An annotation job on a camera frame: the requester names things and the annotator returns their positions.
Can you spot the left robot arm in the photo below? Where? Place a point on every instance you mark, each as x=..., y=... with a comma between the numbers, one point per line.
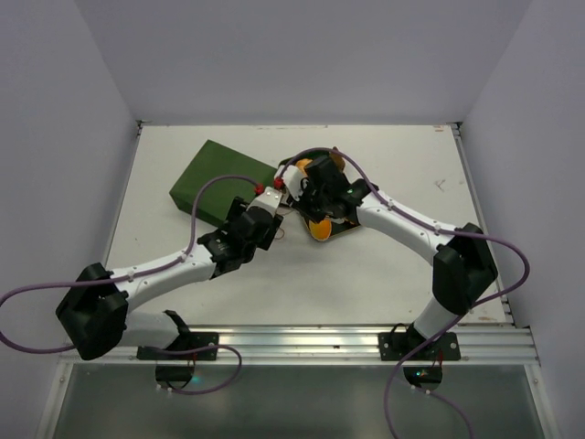
x=100, y=310

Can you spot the orange sugared fake bun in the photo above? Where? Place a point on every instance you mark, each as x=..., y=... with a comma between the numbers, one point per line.
x=320, y=231

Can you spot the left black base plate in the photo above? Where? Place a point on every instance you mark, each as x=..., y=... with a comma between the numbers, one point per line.
x=187, y=346

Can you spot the brown fake croissant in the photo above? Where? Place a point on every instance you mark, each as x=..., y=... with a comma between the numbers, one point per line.
x=338, y=159

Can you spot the round yellow fake bun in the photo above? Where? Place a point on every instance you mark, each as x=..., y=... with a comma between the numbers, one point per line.
x=303, y=164

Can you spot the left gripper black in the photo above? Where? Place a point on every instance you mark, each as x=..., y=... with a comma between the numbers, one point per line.
x=237, y=206

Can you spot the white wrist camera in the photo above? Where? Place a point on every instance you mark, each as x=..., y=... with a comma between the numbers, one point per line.
x=269, y=200
x=289, y=179

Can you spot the dark green tray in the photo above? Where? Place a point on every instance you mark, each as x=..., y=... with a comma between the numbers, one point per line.
x=338, y=228

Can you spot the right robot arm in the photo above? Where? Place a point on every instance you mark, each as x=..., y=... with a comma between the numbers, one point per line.
x=462, y=265

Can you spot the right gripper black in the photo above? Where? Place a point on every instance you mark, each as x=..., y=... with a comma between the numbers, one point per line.
x=308, y=207

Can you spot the aluminium rail frame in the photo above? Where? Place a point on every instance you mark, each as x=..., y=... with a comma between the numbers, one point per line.
x=299, y=325

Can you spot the green brown paper bag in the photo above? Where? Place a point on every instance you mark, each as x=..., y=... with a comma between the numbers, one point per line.
x=214, y=177

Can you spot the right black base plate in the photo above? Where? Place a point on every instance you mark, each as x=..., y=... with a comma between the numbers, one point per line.
x=400, y=340

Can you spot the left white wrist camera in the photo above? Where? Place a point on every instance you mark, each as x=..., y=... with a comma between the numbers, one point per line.
x=269, y=200

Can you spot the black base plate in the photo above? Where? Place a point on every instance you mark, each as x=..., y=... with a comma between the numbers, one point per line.
x=400, y=340
x=187, y=346

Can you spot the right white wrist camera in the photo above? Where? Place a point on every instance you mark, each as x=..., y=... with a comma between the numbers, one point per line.
x=289, y=179

